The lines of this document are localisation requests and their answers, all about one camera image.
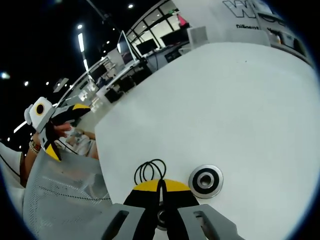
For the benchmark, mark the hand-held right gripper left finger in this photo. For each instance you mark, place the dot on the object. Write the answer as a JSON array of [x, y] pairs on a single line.
[[140, 200]]

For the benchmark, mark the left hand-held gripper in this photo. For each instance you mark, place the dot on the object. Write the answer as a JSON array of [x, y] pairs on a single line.
[[37, 117]]

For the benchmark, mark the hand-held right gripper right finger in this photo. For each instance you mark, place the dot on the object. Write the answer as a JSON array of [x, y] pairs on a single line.
[[180, 200]]

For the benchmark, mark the person's left forearm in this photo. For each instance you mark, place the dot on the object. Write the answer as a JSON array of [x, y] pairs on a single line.
[[26, 165]]

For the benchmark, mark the person's body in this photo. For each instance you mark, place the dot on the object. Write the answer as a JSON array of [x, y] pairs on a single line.
[[10, 162]]

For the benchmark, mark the white office desk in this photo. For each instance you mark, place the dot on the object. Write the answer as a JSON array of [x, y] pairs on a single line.
[[125, 72]]

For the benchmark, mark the white table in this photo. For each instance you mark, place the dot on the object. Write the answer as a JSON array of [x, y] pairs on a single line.
[[225, 112]]

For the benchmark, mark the white-framed monitor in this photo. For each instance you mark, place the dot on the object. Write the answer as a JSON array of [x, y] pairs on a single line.
[[123, 46]]

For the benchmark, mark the black computer monitor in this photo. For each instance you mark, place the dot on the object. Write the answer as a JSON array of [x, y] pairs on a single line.
[[175, 37], [147, 46]]

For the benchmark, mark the dark office desk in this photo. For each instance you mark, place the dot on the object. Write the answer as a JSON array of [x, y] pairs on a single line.
[[165, 57]]

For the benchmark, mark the white perforated box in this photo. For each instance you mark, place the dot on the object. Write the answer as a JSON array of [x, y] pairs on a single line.
[[197, 35]]

